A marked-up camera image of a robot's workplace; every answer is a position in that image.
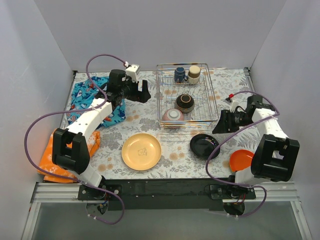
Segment floral patterned bowl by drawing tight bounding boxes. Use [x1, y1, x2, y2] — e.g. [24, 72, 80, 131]
[162, 108, 184, 123]

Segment dark blue mug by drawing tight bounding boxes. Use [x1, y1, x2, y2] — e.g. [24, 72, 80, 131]
[174, 66, 188, 84]

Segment brown rimmed cream bowl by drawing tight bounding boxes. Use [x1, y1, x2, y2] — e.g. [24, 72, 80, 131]
[175, 94, 195, 114]

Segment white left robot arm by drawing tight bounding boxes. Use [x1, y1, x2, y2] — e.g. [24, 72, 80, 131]
[52, 64, 151, 200]

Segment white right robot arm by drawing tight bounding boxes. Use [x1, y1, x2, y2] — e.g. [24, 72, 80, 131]
[208, 93, 300, 199]

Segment floral tablecloth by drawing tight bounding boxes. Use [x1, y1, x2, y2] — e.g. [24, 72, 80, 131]
[90, 69, 261, 180]

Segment orange plate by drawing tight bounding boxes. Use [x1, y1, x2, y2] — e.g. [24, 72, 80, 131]
[229, 149, 254, 172]

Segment blue shark print cloth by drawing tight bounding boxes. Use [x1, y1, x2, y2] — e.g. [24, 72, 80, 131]
[70, 76, 126, 128]

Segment beige and brown mug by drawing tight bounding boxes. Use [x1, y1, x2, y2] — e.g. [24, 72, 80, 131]
[187, 65, 201, 84]

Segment beige bear plate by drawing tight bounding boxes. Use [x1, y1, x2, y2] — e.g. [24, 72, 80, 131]
[121, 133, 162, 171]

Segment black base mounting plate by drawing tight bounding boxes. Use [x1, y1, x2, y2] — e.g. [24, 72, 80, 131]
[77, 178, 256, 211]

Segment orange tie-dye cloth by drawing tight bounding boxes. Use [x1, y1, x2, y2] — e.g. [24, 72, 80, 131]
[37, 130, 101, 183]

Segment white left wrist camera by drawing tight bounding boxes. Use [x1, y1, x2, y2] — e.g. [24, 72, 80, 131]
[125, 64, 141, 83]

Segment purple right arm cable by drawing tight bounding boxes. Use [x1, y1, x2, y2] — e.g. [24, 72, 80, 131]
[205, 90, 280, 219]

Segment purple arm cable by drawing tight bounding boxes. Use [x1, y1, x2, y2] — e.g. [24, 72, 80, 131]
[205, 90, 280, 219]
[23, 53, 130, 225]

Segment chrome wire dish rack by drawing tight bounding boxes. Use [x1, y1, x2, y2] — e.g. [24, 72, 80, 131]
[156, 62, 219, 129]

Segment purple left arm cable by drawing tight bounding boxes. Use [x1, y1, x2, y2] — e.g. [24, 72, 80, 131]
[23, 53, 130, 225]

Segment aluminium frame rail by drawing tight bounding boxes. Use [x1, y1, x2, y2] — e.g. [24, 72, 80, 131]
[22, 181, 312, 240]

